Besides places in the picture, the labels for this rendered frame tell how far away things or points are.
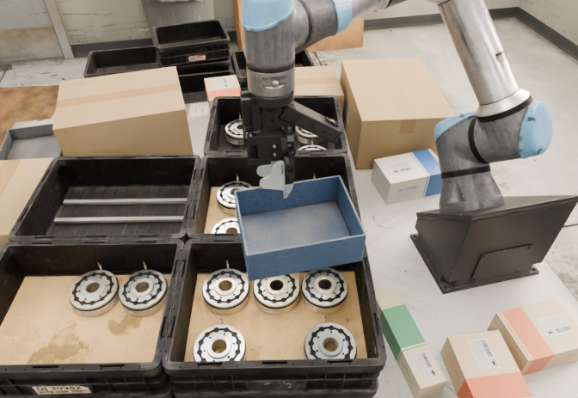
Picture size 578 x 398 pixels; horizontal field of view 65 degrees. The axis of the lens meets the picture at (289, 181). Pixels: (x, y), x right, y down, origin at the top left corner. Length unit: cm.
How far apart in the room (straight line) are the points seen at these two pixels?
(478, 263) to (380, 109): 58
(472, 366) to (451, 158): 47
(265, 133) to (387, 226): 72
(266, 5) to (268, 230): 40
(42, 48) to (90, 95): 252
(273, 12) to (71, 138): 103
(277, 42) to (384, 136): 87
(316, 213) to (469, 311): 55
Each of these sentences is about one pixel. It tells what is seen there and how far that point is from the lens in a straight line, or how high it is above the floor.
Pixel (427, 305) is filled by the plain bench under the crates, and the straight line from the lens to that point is 124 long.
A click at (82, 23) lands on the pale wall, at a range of 406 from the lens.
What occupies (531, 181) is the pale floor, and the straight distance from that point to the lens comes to 288.
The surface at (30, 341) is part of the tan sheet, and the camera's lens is 113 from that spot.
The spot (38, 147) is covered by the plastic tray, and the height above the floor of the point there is 70.
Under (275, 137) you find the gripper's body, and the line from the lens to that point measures 74.
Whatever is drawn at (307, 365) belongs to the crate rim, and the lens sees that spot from 86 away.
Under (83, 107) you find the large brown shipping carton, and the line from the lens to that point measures 162.
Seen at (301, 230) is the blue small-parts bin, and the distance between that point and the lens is 84.
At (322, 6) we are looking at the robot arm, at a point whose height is 144.
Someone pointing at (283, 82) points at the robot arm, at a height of 135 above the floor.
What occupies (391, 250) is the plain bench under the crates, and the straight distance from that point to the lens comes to 133.
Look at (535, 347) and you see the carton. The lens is 118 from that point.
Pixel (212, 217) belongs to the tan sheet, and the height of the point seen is 83.
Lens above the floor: 170
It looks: 42 degrees down
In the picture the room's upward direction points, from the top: straight up
